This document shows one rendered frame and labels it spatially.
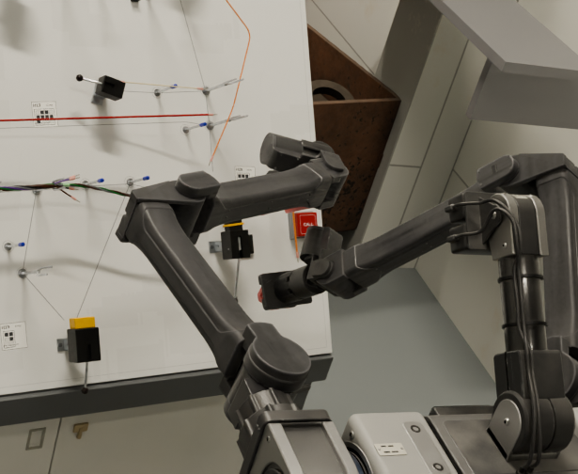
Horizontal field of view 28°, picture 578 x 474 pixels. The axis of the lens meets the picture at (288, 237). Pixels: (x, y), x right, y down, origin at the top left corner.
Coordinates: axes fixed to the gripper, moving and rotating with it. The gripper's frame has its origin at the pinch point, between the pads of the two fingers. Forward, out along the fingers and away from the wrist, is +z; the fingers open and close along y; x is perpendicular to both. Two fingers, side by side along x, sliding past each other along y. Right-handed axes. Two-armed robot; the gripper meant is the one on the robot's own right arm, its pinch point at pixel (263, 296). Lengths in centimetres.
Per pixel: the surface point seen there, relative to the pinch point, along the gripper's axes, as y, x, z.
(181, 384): 10.9, 13.6, 18.9
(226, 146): -3.7, -33.3, 11.2
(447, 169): -175, -57, 144
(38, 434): 37, 19, 31
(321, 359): -22.5, 12.9, 18.1
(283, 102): -18.7, -42.1, 10.0
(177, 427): 6.5, 21.9, 33.5
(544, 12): -175, -95, 80
